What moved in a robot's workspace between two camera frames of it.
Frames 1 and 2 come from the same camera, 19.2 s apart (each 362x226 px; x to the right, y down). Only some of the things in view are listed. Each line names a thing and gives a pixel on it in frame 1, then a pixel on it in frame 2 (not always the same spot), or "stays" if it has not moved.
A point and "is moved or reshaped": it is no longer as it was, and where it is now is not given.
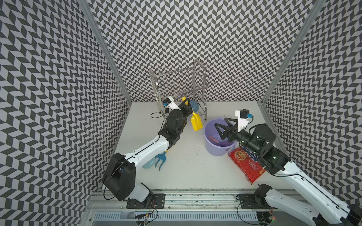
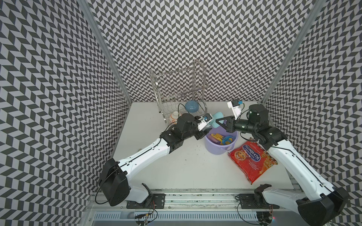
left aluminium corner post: [101, 36] stays
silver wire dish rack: [187, 83] stays
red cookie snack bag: [249, 165] stays
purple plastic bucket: [213, 148] stays
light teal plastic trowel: [150, 164] to [217, 115]
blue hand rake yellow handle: [161, 156] is moved or reshaped
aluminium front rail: [177, 200] stays
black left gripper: [187, 108] to [201, 133]
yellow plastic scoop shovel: [195, 119] is moved or reshaped
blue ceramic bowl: [194, 105] stays
